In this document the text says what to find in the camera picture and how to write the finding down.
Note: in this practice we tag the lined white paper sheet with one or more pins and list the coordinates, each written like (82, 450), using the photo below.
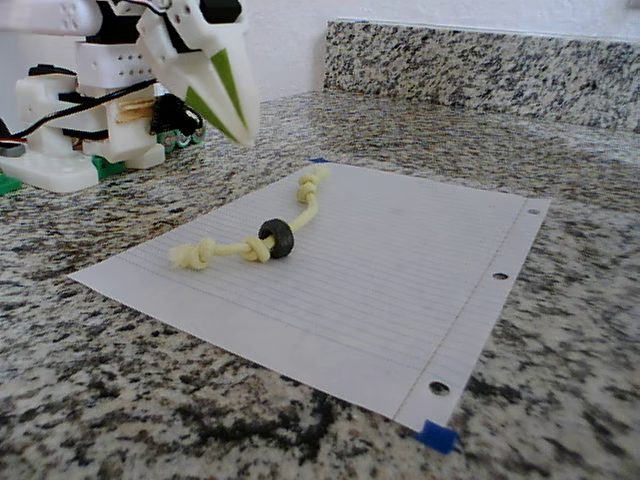
(350, 310)

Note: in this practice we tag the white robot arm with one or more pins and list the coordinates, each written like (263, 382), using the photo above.
(115, 65)

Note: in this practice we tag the green table clamp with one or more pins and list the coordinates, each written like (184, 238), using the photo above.
(107, 167)
(9, 185)

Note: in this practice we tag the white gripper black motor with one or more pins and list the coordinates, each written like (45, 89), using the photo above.
(187, 50)

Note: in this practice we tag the blue tape piece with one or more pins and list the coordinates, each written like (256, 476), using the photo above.
(318, 161)
(437, 436)

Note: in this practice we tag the motor control board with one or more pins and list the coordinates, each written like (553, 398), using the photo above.
(170, 117)

